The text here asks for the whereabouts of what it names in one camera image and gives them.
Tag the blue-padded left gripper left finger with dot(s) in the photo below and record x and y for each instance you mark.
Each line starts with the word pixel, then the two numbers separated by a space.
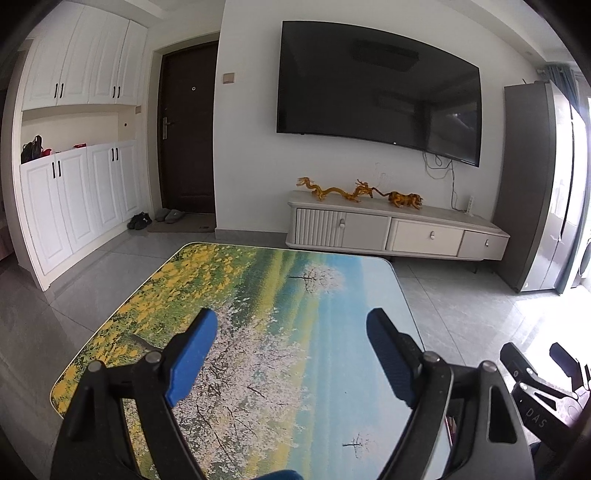
pixel 94 442

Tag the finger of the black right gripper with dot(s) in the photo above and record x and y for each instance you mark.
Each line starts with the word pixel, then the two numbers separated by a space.
pixel 522 371

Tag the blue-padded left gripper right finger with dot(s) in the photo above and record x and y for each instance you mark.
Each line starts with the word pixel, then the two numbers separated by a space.
pixel 488 441

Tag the white washing machine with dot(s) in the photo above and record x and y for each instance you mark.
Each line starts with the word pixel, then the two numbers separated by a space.
pixel 585 261

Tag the white power strip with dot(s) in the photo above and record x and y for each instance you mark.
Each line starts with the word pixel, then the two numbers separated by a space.
pixel 470 205

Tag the landscape print table mat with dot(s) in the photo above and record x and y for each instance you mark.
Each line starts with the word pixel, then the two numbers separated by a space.
pixel 291 380

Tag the grey tall refrigerator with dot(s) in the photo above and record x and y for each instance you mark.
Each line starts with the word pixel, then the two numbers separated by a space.
pixel 542 189

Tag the golden tiger figurine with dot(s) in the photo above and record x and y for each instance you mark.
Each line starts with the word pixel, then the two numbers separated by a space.
pixel 400 200

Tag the white low tv cabinet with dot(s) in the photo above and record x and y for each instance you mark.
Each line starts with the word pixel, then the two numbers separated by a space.
pixel 376 227

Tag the black shoes pair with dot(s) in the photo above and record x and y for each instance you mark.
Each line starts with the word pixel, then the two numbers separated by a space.
pixel 139 221

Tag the golden dragon figurine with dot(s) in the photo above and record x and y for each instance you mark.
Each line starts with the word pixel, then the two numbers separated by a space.
pixel 362 189

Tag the grey slippers pair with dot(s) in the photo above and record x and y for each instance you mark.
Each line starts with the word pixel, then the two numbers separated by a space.
pixel 168 216

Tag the brown door mat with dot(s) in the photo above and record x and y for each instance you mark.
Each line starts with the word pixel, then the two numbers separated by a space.
pixel 189 223

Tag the white shoe cabinet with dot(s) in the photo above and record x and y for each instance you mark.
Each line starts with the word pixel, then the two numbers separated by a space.
pixel 74 162

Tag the dark brown entry door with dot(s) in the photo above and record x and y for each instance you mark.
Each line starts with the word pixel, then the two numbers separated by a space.
pixel 185 127

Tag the wall-mounted black television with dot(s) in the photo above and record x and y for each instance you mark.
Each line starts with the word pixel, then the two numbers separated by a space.
pixel 349 81

